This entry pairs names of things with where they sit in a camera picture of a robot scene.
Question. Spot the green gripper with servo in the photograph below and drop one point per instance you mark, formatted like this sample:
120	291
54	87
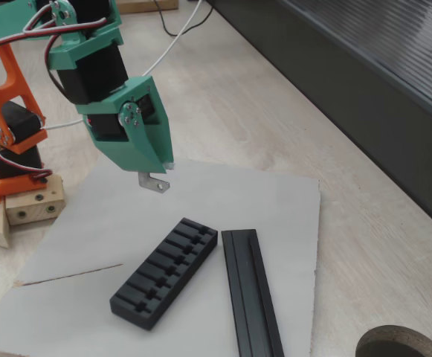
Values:
146	138

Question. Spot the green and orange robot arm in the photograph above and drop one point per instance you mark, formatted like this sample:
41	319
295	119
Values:
89	74

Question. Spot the small metal L bracket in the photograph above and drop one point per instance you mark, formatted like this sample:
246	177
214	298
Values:
144	180

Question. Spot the wooden block with screw holes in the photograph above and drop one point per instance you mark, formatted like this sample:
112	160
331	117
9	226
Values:
29	208

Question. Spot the black slotted holder block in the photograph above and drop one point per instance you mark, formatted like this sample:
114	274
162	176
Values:
130	315

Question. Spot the black aluminium profile rail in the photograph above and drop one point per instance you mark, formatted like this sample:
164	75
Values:
249	297

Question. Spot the grey horizontal window blind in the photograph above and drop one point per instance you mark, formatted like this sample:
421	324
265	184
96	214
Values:
405	44

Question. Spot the grey faced plywood board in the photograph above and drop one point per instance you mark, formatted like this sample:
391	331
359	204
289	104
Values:
256	208

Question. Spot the light wooden plank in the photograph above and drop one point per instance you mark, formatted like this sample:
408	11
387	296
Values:
145	5

